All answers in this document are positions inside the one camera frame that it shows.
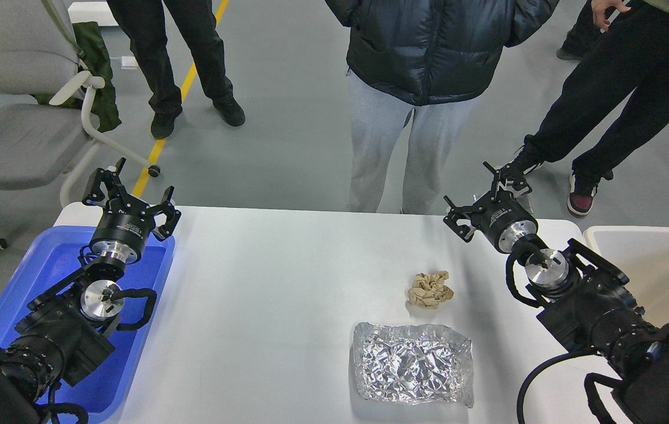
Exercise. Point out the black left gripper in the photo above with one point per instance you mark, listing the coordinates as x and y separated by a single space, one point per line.
123 231

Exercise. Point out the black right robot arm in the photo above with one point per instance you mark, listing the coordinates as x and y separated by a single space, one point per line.
583 302

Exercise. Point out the grey office chair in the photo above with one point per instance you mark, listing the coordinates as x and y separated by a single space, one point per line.
47 88

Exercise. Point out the white plastic bin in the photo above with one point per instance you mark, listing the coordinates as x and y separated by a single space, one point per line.
642 252

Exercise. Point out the silver foil bag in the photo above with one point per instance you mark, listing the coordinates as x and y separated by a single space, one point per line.
413 364

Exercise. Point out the person in black puffer jacket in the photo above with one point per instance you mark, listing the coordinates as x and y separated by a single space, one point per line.
423 64

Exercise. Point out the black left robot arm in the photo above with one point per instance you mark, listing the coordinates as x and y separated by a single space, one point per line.
65 337

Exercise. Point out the crumpled brown paper ball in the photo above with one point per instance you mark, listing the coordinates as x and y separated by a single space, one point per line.
428 291

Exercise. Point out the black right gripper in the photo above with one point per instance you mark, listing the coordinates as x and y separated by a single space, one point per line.
498 214

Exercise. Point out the person with red sneakers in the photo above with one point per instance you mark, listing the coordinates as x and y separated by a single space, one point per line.
629 65

